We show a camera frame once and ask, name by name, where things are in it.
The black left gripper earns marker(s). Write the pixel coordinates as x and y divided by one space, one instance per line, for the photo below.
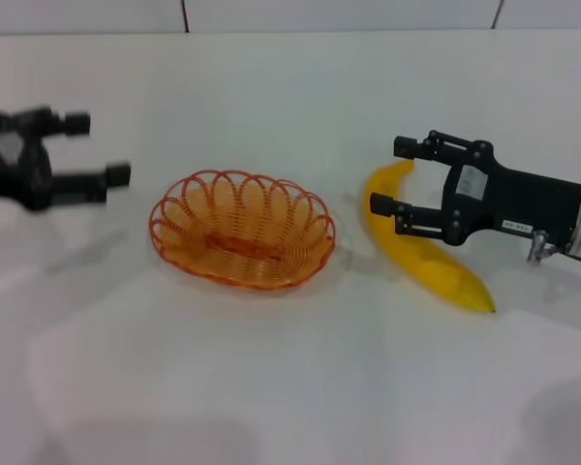
24 179

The yellow banana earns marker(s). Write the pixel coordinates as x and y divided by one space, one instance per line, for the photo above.
431 271

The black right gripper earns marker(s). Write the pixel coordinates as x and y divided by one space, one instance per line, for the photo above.
528 198

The orange woven plastic basket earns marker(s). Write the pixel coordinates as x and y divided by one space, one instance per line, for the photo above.
242 261

